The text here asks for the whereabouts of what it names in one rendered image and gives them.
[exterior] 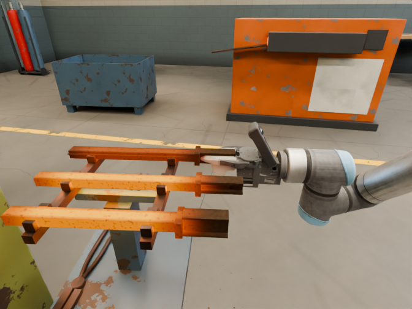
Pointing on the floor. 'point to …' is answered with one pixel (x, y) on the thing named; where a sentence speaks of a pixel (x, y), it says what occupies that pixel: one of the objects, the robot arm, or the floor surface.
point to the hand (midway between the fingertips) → (206, 154)
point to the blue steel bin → (106, 81)
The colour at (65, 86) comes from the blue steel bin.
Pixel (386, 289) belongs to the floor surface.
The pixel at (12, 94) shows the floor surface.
